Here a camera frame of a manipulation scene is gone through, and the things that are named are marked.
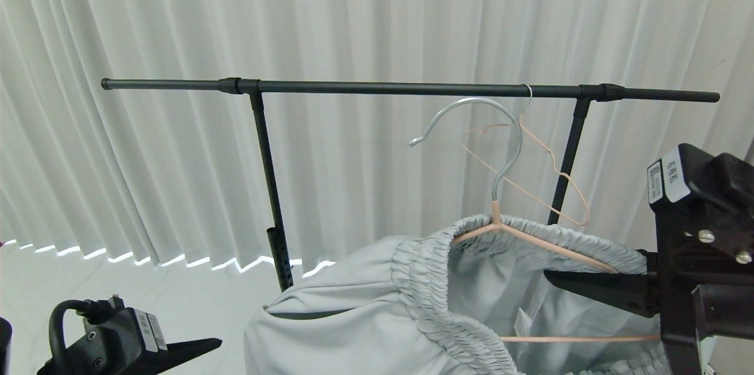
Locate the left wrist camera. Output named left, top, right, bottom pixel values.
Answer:
left=81, top=296, right=171, bottom=375

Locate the white curtain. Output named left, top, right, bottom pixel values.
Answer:
left=0, top=0, right=754, bottom=276

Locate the black clothes rack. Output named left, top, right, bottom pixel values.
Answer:
left=101, top=77, right=720, bottom=292

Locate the pink clothes hanger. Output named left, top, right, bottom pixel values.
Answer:
left=409, top=97, right=662, bottom=343
left=461, top=85, right=591, bottom=227

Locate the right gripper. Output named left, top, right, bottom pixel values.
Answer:
left=543, top=228, right=754, bottom=375

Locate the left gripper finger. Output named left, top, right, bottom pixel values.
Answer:
left=141, top=338, right=223, bottom=375

